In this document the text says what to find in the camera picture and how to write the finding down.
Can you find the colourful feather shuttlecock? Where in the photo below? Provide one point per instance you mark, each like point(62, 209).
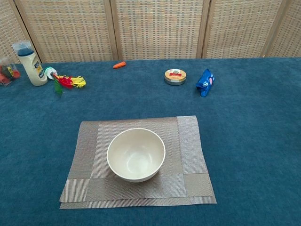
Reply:
point(68, 81)

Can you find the woven bamboo folding screen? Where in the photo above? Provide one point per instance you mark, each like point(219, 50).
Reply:
point(160, 28)

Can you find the brown woven placemat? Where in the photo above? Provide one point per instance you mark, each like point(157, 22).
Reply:
point(94, 188)

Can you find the small orange plastic piece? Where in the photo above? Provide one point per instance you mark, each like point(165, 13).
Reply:
point(119, 65)

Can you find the round gold tin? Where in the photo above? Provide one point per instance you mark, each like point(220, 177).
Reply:
point(175, 77)

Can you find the clear bag with orange items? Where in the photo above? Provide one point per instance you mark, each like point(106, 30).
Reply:
point(8, 73)

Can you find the white ceramic bowl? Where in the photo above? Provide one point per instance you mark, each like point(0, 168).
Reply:
point(136, 153)

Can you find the blue felt table cover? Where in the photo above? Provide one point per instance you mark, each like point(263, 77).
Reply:
point(247, 141)

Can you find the cream squeeze bottle blue cap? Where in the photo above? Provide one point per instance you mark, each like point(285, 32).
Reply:
point(33, 70)

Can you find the blue snack packet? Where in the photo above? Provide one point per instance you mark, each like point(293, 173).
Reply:
point(205, 82)

